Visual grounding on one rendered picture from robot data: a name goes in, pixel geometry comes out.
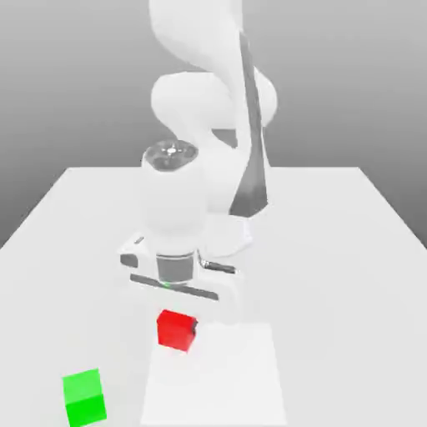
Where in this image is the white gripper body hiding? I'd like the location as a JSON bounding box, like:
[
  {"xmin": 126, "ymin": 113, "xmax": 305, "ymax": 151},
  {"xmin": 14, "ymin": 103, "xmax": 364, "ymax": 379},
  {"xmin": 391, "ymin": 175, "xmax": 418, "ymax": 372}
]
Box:
[{"xmin": 128, "ymin": 270, "xmax": 249, "ymax": 327}]

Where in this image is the small green cube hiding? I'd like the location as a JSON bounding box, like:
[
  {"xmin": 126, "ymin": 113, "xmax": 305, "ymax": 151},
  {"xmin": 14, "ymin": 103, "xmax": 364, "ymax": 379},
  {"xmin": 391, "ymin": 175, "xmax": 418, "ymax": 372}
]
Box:
[{"xmin": 62, "ymin": 368, "xmax": 108, "ymax": 427}]

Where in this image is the small red cube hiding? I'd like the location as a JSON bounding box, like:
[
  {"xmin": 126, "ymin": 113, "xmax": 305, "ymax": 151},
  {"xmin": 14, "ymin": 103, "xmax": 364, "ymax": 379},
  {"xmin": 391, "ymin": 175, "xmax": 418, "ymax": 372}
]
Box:
[{"xmin": 156, "ymin": 309, "xmax": 198, "ymax": 354}]

